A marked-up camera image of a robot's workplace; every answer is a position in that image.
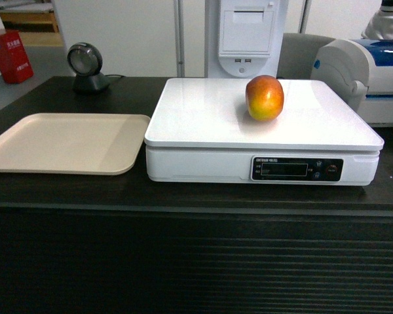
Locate dark red mango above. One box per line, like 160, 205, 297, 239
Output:
245, 75, 284, 122

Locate white digital checkout scale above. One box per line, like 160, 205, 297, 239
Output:
145, 78, 384, 186

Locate black checkout counter cabinet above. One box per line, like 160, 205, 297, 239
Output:
0, 76, 393, 314

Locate grey chair back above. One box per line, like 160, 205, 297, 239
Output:
276, 33, 335, 80

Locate black barcode scanner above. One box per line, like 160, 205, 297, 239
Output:
67, 43, 110, 94

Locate beige plastic tray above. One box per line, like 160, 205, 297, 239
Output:
0, 113, 150, 175

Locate white blue label printer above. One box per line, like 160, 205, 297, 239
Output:
310, 39, 393, 126

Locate wooden shelf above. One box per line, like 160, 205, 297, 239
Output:
0, 1, 59, 33

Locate red fire extinguisher box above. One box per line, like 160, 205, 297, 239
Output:
0, 29, 33, 84

